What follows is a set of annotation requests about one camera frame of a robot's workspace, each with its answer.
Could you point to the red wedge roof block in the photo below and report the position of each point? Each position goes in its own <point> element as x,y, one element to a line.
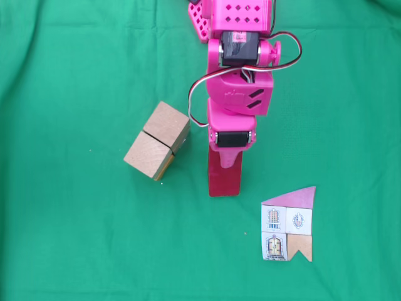
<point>225,183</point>

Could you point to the wooden block round window print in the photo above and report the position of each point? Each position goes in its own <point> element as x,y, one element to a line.
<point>147,156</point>

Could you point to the green cloth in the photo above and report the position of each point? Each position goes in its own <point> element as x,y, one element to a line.
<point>62,219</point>

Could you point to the wooden block balcony window print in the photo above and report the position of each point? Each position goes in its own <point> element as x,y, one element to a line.
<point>166,123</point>

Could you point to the paper house picture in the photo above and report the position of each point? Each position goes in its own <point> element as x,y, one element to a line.
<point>274,216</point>

